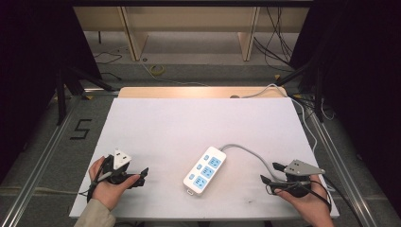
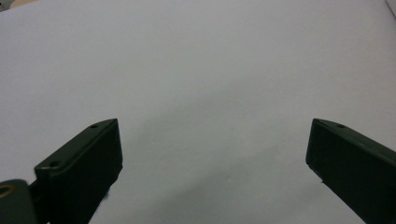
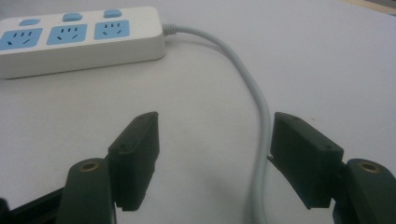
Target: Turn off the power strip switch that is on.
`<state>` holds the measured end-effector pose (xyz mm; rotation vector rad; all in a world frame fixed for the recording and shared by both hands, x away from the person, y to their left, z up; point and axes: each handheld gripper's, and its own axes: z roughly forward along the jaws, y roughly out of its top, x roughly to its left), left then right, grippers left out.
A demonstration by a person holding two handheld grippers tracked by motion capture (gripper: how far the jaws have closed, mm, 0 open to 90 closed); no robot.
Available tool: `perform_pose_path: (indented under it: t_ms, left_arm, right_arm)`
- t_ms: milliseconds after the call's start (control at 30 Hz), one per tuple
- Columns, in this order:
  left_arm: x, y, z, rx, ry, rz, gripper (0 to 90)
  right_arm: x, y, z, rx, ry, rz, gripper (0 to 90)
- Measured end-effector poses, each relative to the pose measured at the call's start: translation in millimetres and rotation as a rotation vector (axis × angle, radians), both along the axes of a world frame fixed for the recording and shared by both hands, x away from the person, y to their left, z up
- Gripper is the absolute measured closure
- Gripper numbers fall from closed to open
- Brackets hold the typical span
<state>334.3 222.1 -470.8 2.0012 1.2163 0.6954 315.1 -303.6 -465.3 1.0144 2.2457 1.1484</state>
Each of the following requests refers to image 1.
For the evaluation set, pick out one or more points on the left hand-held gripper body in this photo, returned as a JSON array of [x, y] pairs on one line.
[[121, 159]]

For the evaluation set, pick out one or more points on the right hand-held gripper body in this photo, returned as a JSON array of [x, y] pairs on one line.
[[299, 168]]

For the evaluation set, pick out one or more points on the white power strip blue sockets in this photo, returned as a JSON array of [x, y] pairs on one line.
[[205, 170]]

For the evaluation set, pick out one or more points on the person's left hand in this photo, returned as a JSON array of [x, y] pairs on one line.
[[107, 192]]

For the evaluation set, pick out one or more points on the person's right hand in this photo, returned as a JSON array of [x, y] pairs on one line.
[[312, 208]]

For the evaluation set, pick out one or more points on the black metal stand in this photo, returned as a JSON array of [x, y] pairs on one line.
[[60, 94], [319, 94]]

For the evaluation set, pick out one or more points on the yellow tape roll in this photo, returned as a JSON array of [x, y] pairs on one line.
[[156, 69]]

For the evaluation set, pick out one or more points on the dark curtain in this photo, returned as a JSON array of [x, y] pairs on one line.
[[28, 63], [362, 78]]

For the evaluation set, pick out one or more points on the wooden shelf unit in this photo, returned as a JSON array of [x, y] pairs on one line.
[[134, 41]]

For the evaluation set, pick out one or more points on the aluminium floor rail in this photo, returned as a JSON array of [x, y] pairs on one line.
[[338, 164], [39, 167]]

